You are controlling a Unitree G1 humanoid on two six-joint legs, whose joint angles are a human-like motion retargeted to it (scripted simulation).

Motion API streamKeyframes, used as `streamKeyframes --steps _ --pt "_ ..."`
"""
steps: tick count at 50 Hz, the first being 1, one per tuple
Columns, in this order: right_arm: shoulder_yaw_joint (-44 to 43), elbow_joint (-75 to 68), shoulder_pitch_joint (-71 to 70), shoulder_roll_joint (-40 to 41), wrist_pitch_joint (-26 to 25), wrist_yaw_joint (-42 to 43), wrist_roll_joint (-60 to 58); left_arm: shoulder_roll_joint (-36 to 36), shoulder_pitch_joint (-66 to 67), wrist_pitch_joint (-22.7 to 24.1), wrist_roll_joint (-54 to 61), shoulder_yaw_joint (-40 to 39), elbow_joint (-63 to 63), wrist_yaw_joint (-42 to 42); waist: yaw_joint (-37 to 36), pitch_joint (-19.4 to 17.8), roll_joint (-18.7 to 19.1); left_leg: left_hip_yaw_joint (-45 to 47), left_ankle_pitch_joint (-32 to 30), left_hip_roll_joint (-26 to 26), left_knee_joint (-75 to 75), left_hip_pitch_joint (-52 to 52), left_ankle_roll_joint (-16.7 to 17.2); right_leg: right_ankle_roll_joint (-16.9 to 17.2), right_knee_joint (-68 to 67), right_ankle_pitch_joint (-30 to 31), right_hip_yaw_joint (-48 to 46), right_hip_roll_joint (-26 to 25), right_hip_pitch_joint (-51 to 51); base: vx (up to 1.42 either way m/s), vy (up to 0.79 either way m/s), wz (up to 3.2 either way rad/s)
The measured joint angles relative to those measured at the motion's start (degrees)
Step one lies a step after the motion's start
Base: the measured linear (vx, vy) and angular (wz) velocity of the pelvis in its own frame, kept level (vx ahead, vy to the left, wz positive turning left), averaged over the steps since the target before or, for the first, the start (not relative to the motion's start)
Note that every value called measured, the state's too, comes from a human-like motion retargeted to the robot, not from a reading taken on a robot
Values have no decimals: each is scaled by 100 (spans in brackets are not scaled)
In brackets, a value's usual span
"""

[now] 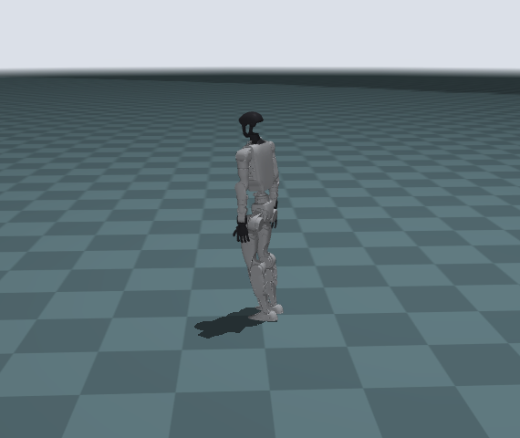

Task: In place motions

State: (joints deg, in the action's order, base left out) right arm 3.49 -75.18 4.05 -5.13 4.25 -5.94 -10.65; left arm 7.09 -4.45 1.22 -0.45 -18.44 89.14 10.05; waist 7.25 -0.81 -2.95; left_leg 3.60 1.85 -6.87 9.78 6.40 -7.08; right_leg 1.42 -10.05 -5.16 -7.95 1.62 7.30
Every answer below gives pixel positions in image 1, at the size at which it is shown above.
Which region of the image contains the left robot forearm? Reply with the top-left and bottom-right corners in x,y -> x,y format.
235,182 -> 248,223

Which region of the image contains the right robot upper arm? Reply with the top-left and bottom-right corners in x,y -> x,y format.
269,141 -> 279,180

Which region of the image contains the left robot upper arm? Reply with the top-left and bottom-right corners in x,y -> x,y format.
234,148 -> 252,191

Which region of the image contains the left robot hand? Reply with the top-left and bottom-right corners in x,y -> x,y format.
233,215 -> 250,243

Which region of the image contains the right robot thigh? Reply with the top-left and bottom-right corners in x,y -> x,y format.
256,209 -> 277,268

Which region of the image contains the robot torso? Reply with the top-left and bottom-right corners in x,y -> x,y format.
242,137 -> 274,222

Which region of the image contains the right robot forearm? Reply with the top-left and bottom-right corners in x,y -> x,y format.
268,176 -> 279,207

